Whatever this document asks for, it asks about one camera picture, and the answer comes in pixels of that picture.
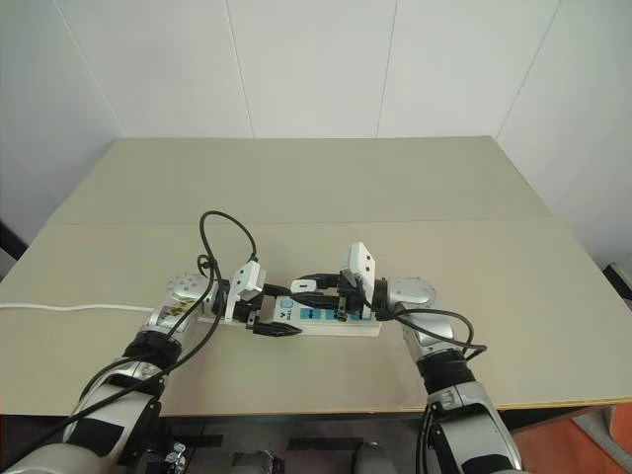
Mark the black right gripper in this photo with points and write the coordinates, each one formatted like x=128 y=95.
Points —
x=353 y=302

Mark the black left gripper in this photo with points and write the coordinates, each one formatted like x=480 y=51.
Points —
x=245 y=311

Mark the white charger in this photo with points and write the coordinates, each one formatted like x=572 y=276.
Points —
x=303 y=285

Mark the white blue power strip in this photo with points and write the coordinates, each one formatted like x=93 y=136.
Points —
x=326 y=327

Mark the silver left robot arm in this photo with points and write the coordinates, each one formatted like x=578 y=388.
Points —
x=99 y=395

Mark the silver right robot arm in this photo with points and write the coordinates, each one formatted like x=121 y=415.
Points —
x=419 y=291

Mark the black tape strip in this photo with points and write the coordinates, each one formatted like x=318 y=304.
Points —
x=202 y=438
x=326 y=443

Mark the black object beside table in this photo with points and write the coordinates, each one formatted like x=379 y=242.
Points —
x=9 y=244

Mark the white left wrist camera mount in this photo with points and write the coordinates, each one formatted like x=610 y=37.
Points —
x=247 y=279

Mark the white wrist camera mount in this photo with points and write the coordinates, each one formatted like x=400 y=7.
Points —
x=247 y=279
x=363 y=259

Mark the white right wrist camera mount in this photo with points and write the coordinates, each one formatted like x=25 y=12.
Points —
x=363 y=259

